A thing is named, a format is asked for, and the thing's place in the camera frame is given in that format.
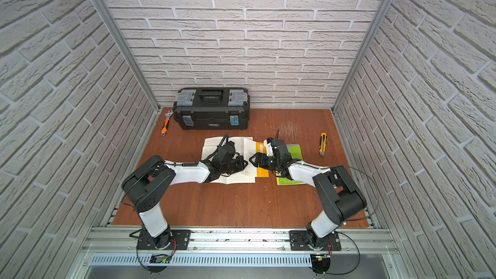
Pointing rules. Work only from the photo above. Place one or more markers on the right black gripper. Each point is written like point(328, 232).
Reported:
point(259, 155)

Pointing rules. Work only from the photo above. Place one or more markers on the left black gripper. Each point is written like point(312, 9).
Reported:
point(236, 163)

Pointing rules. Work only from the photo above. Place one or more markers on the yellow white cover notebook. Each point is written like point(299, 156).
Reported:
point(261, 151)

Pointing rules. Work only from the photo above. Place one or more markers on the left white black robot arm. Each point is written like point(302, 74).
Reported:
point(146, 186)

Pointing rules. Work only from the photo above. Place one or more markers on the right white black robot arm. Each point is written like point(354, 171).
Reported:
point(339, 194)

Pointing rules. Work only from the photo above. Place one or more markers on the yellow black utility knife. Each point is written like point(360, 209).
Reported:
point(323, 144)

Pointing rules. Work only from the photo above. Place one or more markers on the black plastic toolbox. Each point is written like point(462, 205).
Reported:
point(212, 108)

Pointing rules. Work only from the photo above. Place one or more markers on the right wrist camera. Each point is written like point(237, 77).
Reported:
point(269, 145)

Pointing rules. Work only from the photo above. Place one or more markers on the orange handled adjustable wrench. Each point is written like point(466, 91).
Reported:
point(165, 127)

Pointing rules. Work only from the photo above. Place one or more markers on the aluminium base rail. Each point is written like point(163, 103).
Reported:
point(121, 246)

